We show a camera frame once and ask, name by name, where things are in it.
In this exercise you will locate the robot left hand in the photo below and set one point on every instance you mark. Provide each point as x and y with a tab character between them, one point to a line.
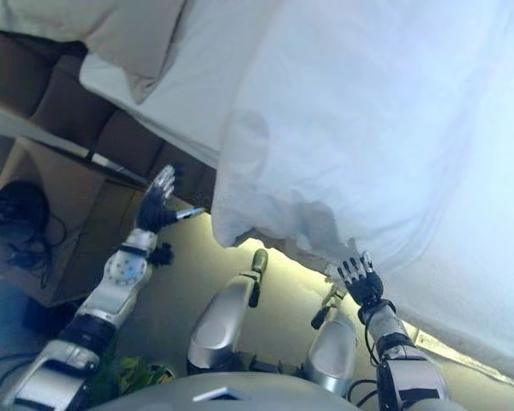
154	205

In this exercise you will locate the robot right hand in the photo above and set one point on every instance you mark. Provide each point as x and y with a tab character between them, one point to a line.
364	284

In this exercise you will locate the white duvet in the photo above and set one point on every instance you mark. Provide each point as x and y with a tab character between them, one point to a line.
390	150

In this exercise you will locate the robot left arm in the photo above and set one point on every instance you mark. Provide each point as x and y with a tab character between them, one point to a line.
111	282

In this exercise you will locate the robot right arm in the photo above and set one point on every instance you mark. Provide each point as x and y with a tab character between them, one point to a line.
407	368

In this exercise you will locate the white bed sheet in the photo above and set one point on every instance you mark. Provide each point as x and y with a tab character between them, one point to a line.
188	98

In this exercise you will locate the wooden nightstand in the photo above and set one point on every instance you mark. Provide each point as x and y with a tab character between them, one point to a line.
85	205

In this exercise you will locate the robot right leg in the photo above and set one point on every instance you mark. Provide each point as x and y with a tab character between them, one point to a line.
334	347

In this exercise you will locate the robot leg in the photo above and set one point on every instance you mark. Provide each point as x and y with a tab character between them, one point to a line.
222	317
334	347

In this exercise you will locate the robot left leg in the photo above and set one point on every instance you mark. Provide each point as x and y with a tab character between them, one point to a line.
222	317

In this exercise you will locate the black floor box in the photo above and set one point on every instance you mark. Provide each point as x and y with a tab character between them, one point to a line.
47	319

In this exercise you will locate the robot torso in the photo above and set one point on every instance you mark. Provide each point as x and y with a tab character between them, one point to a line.
248	394

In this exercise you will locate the large beige pillow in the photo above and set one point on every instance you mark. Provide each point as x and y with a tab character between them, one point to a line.
124	38

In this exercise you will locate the green potted plant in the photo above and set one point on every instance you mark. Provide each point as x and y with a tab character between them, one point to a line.
128	377

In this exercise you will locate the brown upholstered bed frame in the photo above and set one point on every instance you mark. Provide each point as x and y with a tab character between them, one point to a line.
68	103

